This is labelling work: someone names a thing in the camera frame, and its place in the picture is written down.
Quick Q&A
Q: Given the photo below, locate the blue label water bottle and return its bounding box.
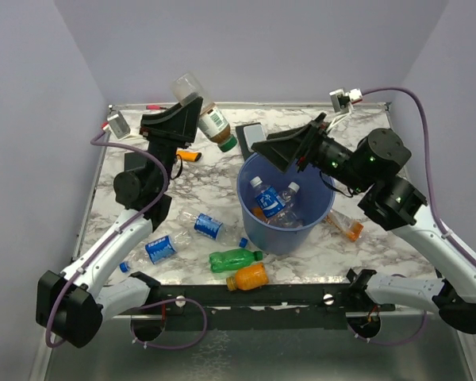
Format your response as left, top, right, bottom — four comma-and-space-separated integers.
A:
250, 176, 286, 219

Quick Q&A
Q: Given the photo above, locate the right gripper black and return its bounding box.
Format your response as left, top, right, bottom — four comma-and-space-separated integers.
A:
251, 112, 371, 194

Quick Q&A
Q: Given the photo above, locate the blue plastic bin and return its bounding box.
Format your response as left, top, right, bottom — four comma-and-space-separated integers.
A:
236, 154, 335, 255

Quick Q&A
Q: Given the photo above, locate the orange juice bottle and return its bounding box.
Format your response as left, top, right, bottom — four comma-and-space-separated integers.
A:
226, 262, 269, 291

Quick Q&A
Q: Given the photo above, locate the crushed pepsi bottle upper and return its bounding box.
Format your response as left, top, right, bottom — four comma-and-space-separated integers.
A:
178, 209, 241, 246

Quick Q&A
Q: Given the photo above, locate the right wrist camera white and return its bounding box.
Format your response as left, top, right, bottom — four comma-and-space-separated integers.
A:
327, 88, 363, 132

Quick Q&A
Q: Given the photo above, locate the black flat box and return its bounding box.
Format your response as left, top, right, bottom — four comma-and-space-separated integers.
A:
124, 152, 148, 171

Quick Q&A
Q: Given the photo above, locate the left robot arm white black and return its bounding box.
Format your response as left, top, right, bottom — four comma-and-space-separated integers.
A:
35, 94, 203, 348

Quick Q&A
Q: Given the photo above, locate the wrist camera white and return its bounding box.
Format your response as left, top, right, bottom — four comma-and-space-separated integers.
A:
327, 88, 363, 132
102, 110, 139, 140

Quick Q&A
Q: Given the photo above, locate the orange label crushed bottle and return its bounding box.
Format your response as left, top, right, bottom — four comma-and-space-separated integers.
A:
326, 210, 363, 242

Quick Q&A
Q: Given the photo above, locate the red marker on rail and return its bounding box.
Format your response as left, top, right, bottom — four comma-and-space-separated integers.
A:
145, 104, 169, 110

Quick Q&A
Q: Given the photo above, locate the crushed pepsi bottle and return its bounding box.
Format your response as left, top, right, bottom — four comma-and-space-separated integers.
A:
118, 233, 193, 273
178, 209, 241, 246

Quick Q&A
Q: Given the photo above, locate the black base bar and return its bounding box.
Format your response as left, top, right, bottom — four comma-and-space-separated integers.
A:
113, 281, 396, 331

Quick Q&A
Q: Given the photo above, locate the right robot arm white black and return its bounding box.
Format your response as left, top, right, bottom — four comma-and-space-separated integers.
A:
251, 114, 476, 334

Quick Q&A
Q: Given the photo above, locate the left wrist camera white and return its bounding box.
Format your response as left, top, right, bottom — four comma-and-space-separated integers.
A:
102, 110, 139, 140

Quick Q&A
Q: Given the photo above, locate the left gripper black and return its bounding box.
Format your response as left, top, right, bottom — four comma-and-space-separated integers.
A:
138, 93, 201, 194

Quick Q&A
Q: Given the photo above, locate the orange utility knife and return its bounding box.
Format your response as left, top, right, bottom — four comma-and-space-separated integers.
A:
177, 150, 202, 163

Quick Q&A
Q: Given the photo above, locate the white device on black tray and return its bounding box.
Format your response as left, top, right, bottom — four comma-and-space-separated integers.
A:
235, 123, 266, 161

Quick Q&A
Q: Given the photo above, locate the green plastic bottle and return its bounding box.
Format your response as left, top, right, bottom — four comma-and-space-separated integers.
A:
209, 248, 263, 273

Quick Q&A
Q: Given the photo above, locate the brown coffee bottle green cap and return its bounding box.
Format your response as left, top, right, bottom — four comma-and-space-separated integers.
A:
170, 72, 237, 152

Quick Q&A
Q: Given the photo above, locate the large clear water bottle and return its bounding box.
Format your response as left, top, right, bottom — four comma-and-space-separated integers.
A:
269, 182, 303, 229

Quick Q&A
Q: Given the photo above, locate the crushed pepsi bottle lower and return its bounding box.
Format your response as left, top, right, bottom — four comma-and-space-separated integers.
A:
118, 233, 193, 273

